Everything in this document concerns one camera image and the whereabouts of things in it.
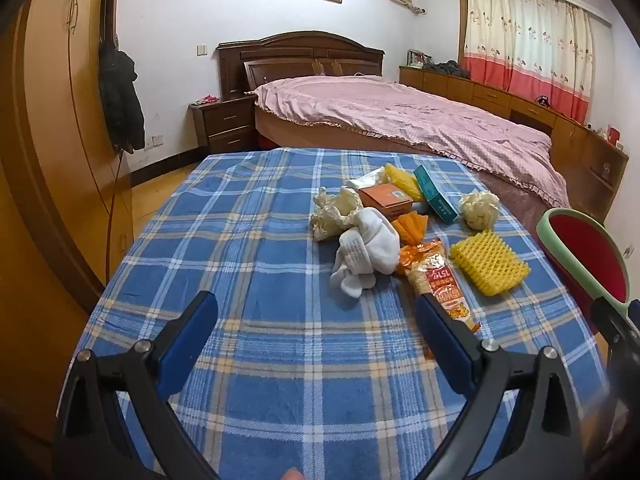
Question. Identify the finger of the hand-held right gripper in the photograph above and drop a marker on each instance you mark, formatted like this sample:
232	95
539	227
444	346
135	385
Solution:
617	320

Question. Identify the small photo frame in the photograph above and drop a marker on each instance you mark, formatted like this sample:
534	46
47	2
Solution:
417	59

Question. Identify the pink blanket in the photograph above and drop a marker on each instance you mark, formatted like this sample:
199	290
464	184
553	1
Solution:
400	115

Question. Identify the blue plaid cloth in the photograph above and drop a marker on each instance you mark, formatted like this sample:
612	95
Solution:
250	240

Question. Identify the black jacket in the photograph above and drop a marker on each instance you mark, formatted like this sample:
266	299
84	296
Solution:
120	100

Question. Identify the cream and red curtain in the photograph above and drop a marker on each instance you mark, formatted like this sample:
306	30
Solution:
530	45

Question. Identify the dark clothes pile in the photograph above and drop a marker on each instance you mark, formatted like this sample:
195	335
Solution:
447	69

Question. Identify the teal box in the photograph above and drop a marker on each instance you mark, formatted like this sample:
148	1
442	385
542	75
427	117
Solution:
435	192

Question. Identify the white cloth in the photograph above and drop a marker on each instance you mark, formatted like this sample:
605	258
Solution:
365	245

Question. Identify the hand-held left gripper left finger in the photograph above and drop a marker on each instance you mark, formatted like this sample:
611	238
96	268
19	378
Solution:
187	330

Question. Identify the white wall socket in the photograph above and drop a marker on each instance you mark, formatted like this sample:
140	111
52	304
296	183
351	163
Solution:
155	142

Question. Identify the wooden wardrobe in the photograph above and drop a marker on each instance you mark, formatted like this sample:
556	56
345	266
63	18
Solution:
50	110

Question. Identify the red box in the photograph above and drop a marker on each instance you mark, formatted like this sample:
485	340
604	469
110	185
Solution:
613	135

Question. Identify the dark wooden nightstand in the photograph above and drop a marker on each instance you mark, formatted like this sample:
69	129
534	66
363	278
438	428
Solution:
225	122

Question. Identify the clear snack packet orange top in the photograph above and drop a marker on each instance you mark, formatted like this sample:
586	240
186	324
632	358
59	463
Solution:
440	280

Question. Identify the long wooden cabinet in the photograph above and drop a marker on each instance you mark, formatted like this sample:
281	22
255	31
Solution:
500	95

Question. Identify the dark wooden headboard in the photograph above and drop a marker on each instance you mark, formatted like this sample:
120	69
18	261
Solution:
300	55

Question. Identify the black and red item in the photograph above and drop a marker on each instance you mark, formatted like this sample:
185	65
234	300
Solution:
543	100

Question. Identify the large yellow foam net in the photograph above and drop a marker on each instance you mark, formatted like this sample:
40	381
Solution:
487	260

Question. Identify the brown bed base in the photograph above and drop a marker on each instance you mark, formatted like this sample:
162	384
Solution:
310	135

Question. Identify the orange box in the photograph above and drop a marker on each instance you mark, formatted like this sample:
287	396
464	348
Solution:
385	197

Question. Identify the white tissue packet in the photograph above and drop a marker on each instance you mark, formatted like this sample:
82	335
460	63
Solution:
367	180

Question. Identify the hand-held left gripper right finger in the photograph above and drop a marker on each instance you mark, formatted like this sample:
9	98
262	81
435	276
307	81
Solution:
442	345

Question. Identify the orange wrapper piece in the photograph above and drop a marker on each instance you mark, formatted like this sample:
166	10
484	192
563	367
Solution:
412	225

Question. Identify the cream paper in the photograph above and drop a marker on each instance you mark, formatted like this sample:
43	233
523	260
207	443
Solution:
479	209
335	210

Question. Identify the small yellow foam net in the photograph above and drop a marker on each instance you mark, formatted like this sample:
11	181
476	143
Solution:
402	180

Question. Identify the red bin with green rim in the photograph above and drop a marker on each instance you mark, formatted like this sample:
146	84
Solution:
590	250

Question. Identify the person's left hand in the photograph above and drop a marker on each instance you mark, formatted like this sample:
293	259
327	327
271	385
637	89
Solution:
292	475

